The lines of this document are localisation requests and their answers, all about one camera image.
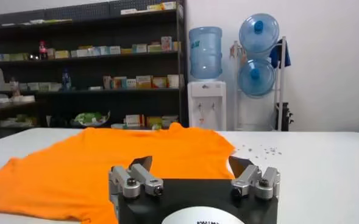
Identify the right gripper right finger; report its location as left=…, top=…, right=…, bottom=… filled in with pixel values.
left=227, top=155, right=281, bottom=200

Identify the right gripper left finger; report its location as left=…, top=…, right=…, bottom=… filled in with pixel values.
left=108, top=155, right=165, bottom=200

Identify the orange t-shirt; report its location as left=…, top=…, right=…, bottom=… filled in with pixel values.
left=0, top=122, right=236, bottom=224

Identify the white red medicine box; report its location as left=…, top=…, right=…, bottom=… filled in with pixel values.
left=124, top=114, right=146, bottom=128

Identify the yellow green medicine box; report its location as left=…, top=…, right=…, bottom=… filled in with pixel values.
left=145, top=116, right=163, bottom=129

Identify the black folded tripod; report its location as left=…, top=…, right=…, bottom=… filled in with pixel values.
left=275, top=102, right=294, bottom=132

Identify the white water dispenser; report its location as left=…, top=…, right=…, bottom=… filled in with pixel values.
left=187, top=80, right=227, bottom=131

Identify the bowl with green packets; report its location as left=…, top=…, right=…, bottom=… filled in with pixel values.
left=70, top=110, right=112, bottom=128

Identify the yellow white medicine box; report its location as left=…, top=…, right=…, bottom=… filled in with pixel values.
left=135, top=75, right=153, bottom=90

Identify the orange white medicine box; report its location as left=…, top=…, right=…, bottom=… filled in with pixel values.
left=152, top=76, right=168, bottom=89

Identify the blue water jug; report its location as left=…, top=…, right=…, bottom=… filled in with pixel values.
left=237, top=58, right=276, bottom=99
left=188, top=26, right=224, bottom=80
left=238, top=13, right=280, bottom=59

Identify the white jug rack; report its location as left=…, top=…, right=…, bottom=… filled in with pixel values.
left=232, top=35, right=288, bottom=132

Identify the tall white red box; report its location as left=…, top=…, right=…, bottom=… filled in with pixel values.
left=102, top=75, right=113, bottom=90

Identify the blue drink bottle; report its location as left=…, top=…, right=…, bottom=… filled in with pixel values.
left=61, top=68, right=72, bottom=92

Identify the black shelving unit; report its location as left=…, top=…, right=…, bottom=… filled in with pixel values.
left=0, top=0, right=188, bottom=130

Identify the dark blue hanging cloth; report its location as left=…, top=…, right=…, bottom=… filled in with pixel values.
left=269, top=38, right=292, bottom=69

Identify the pink hanging item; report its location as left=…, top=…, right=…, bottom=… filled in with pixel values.
left=229, top=41, right=247, bottom=65

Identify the green white medicine box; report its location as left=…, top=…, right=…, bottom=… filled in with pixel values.
left=132, top=43, right=148, bottom=54

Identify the tall pink box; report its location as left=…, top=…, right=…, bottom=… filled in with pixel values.
left=160, top=36, right=173, bottom=52

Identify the dark wooden table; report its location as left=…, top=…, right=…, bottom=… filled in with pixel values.
left=0, top=101, right=38, bottom=142

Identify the cola bottle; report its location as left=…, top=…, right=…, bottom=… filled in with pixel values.
left=38, top=40, right=49, bottom=60

